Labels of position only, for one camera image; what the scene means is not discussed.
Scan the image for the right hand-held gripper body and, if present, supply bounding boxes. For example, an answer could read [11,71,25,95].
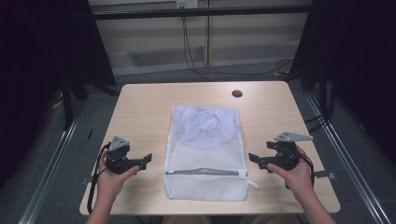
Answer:
[259,131,314,172]

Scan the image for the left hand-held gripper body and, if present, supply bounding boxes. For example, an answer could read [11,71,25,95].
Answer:
[105,135,147,175]

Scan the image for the white mesh laundry bag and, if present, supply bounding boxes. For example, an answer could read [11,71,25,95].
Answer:
[163,105,260,202]

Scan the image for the person's right hand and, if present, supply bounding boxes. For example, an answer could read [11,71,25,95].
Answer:
[266,145,316,201]

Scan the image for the person's left hand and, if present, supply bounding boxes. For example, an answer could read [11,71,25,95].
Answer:
[96,148,141,203]

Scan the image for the white garment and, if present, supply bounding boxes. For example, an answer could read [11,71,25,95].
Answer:
[172,105,239,149]

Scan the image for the black metal stand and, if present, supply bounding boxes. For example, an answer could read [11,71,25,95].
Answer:
[61,73,120,132]

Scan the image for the yellow floor item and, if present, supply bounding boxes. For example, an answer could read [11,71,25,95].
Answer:
[49,89,64,110]

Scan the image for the black curtain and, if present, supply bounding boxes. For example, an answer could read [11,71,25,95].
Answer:
[290,0,396,163]
[0,0,118,189]

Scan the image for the black horizontal bar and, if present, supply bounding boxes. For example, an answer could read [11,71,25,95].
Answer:
[92,5,313,21]

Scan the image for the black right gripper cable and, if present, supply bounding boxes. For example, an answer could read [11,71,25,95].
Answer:
[285,151,316,190]

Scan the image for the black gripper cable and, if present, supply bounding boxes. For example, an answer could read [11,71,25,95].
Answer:
[285,151,316,190]
[87,142,112,215]

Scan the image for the black floor cables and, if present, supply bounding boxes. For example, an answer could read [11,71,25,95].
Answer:
[304,83,336,134]

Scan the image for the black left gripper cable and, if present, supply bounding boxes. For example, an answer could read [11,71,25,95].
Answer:
[87,142,112,215]

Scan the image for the metal floor rail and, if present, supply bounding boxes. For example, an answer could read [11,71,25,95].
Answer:
[18,114,79,224]
[305,91,392,224]

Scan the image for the black hanging cables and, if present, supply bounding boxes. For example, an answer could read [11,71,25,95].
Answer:
[181,15,294,82]

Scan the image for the white wall socket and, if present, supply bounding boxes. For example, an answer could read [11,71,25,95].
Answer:
[176,0,200,9]

